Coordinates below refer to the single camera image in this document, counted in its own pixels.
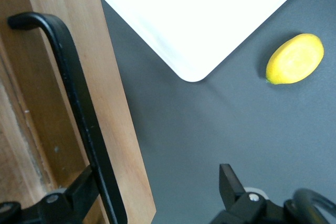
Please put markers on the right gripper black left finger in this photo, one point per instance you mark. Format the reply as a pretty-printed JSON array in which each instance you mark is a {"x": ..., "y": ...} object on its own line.
[{"x": 78, "y": 195}]

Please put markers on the white rectangular plastic tray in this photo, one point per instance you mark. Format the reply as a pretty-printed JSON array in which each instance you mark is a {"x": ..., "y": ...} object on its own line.
[{"x": 197, "y": 11}]

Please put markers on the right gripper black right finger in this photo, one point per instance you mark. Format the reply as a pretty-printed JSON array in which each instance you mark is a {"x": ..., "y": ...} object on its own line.
[{"x": 231, "y": 190}]

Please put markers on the yellow lemon half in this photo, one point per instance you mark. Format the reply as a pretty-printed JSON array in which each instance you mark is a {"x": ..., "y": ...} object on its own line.
[{"x": 295, "y": 60}]

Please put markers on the wooden drawer with larger recess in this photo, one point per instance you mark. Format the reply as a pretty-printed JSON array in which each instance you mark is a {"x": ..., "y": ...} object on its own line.
[{"x": 105, "y": 77}]

